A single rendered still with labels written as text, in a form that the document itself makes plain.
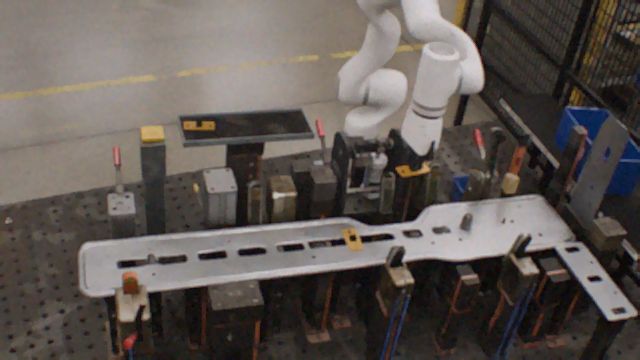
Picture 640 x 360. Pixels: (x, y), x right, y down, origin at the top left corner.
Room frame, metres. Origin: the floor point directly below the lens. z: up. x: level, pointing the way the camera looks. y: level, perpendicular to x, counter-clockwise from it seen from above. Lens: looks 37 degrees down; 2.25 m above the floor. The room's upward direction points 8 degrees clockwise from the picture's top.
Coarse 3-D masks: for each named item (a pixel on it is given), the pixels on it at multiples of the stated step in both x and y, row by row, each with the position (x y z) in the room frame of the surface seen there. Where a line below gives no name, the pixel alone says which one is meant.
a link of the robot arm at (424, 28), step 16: (400, 0) 1.68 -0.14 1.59; (416, 0) 1.63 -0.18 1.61; (432, 0) 1.63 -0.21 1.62; (416, 16) 1.58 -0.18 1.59; (432, 16) 1.58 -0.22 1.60; (416, 32) 1.57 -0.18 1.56; (432, 32) 1.56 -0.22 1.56; (448, 32) 1.56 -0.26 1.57; (464, 48) 1.53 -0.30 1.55; (464, 64) 1.47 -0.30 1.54; (480, 64) 1.49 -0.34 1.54; (464, 80) 1.44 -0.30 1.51; (480, 80) 1.45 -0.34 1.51
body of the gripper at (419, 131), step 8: (408, 112) 1.48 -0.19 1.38; (416, 112) 1.44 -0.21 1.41; (408, 120) 1.48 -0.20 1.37; (416, 120) 1.45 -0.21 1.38; (424, 120) 1.43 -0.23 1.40; (432, 120) 1.43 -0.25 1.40; (440, 120) 1.43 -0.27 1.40; (408, 128) 1.47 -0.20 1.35; (416, 128) 1.44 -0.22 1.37; (424, 128) 1.42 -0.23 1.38; (432, 128) 1.42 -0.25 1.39; (440, 128) 1.43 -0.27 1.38; (408, 136) 1.46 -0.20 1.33; (416, 136) 1.44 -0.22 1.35; (424, 136) 1.42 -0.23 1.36; (432, 136) 1.42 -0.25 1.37; (416, 144) 1.43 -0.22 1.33; (424, 144) 1.41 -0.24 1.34; (416, 152) 1.43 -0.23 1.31; (424, 152) 1.41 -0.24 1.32
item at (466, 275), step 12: (468, 264) 1.41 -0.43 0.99; (456, 276) 1.38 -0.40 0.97; (468, 276) 1.36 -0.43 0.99; (456, 288) 1.37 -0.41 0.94; (468, 288) 1.34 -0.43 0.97; (456, 300) 1.35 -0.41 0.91; (468, 300) 1.34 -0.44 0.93; (444, 312) 1.39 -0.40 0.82; (456, 312) 1.34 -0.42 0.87; (444, 324) 1.37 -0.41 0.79; (456, 324) 1.35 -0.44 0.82; (432, 336) 1.39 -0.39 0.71; (444, 336) 1.35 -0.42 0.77; (456, 336) 1.35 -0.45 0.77; (444, 348) 1.34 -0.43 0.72
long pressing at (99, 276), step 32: (288, 224) 1.46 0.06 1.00; (320, 224) 1.48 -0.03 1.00; (352, 224) 1.50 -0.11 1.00; (416, 224) 1.53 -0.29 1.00; (448, 224) 1.56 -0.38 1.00; (480, 224) 1.58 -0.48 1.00; (512, 224) 1.60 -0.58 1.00; (544, 224) 1.62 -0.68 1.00; (96, 256) 1.23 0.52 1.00; (128, 256) 1.25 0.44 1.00; (160, 256) 1.27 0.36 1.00; (192, 256) 1.29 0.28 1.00; (256, 256) 1.32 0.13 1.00; (288, 256) 1.34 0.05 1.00; (320, 256) 1.35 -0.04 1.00; (352, 256) 1.37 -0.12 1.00; (384, 256) 1.39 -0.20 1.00; (416, 256) 1.41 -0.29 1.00; (448, 256) 1.43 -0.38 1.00; (480, 256) 1.44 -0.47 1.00; (96, 288) 1.13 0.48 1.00; (160, 288) 1.17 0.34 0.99
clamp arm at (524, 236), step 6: (522, 234) 1.42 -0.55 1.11; (528, 234) 1.42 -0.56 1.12; (516, 240) 1.42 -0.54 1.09; (522, 240) 1.41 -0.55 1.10; (528, 240) 1.41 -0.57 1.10; (516, 246) 1.41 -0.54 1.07; (522, 246) 1.42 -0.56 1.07; (510, 252) 1.43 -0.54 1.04; (516, 252) 1.42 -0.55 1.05; (522, 252) 1.43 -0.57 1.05; (504, 258) 1.44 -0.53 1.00; (516, 258) 1.43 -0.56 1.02; (504, 264) 1.43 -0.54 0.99
